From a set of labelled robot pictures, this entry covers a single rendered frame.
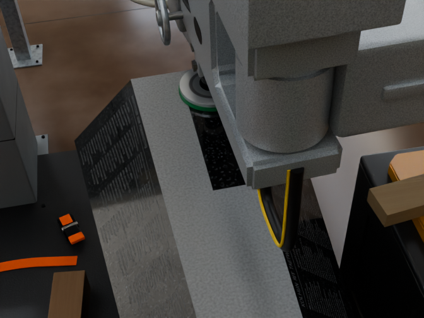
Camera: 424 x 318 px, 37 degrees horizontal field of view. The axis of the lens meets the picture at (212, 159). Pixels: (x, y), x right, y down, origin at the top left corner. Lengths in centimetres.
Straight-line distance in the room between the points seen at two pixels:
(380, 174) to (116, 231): 79
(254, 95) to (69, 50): 268
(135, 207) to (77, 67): 189
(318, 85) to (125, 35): 274
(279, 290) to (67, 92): 217
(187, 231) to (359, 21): 85
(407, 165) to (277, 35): 103
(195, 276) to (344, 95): 63
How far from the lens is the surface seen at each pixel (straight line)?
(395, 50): 118
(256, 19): 93
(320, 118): 123
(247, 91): 118
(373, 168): 194
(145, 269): 171
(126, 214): 186
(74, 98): 341
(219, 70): 142
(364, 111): 125
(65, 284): 245
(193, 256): 161
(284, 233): 142
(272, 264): 160
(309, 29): 97
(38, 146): 317
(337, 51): 111
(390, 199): 174
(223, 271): 158
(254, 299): 154
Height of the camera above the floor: 211
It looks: 45 degrees down
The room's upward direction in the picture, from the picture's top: 3 degrees counter-clockwise
